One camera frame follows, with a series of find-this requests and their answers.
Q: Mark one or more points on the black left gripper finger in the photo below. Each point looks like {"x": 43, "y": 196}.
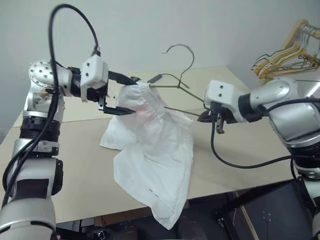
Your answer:
{"x": 120, "y": 78}
{"x": 117, "y": 110}

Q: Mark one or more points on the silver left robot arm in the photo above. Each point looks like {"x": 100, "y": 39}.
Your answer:
{"x": 25, "y": 217}

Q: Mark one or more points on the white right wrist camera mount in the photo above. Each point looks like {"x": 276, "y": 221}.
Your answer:
{"x": 220, "y": 92}

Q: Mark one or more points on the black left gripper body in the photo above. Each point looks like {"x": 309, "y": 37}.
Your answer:
{"x": 96, "y": 93}

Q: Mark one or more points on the black equipment case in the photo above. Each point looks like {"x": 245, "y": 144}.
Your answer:
{"x": 275, "y": 212}

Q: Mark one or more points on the dark rounded shape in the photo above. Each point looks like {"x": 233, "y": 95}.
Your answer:
{"x": 200, "y": 230}

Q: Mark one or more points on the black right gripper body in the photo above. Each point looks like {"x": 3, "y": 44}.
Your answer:
{"x": 222, "y": 113}

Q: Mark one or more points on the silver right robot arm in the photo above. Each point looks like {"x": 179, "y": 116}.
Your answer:
{"x": 275, "y": 92}

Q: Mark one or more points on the bunch of wooden hangers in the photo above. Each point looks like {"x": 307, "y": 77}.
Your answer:
{"x": 282, "y": 61}

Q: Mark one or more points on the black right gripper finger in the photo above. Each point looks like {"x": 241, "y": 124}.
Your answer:
{"x": 205, "y": 119}
{"x": 206, "y": 114}

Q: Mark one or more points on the white cloth garment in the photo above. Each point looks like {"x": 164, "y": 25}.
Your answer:
{"x": 155, "y": 162}

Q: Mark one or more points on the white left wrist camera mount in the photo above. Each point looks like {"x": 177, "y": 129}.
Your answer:
{"x": 93, "y": 72}

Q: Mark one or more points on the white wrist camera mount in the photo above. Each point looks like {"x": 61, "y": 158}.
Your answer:
{"x": 220, "y": 92}
{"x": 93, "y": 72}

